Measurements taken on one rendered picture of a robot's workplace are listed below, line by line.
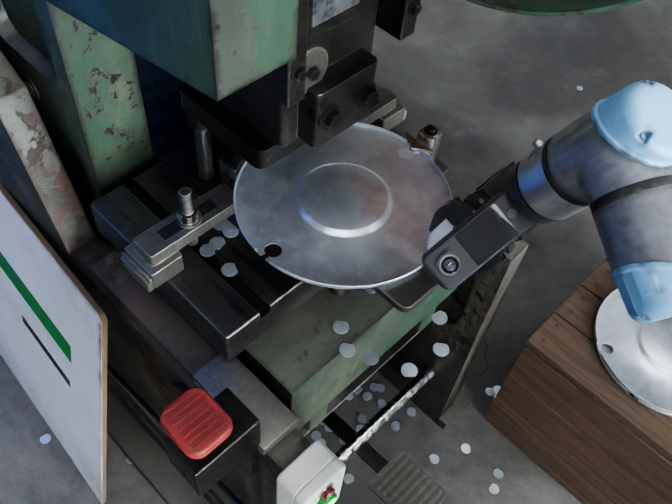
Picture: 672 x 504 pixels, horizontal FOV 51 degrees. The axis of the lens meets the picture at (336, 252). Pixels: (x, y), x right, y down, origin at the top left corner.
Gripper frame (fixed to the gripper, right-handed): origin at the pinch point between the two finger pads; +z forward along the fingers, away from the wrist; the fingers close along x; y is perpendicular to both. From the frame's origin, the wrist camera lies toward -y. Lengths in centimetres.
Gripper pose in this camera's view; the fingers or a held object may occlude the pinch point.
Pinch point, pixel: (432, 257)
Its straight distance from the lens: 87.8
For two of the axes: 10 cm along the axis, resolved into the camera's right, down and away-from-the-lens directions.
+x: -6.3, -7.7, 0.0
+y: 6.8, -5.5, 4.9
